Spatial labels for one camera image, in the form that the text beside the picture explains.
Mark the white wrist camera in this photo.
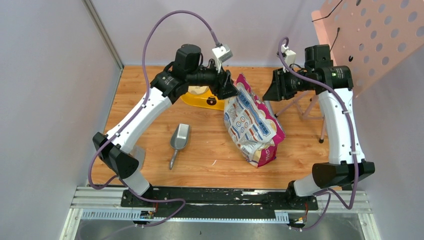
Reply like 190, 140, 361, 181
281, 44, 296, 73
212, 44, 233, 73

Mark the metal scoop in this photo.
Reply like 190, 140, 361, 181
169, 123, 190, 170

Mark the yellow double bowl feeder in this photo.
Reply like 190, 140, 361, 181
180, 88, 225, 111

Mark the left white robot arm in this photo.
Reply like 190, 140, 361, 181
92, 44, 239, 207

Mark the aluminium rail frame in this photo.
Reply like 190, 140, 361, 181
60, 186, 381, 240

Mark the purple cable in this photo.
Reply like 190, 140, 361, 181
277, 36, 360, 232
87, 9, 222, 229

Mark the cream bowl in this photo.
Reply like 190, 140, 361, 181
188, 86, 209, 95

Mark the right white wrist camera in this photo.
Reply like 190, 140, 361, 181
281, 44, 296, 73

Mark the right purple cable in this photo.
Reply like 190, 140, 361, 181
277, 36, 360, 232

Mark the pet food bag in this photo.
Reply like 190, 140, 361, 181
223, 73, 286, 168

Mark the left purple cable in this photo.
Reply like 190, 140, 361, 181
87, 9, 222, 229

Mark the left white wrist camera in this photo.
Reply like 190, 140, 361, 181
212, 44, 233, 73

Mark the pink perforated stand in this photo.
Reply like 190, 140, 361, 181
274, 0, 424, 144

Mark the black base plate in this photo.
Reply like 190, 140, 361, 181
120, 186, 318, 220

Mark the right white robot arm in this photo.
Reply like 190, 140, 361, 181
262, 43, 375, 209

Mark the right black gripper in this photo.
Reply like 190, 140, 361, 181
263, 66, 315, 101

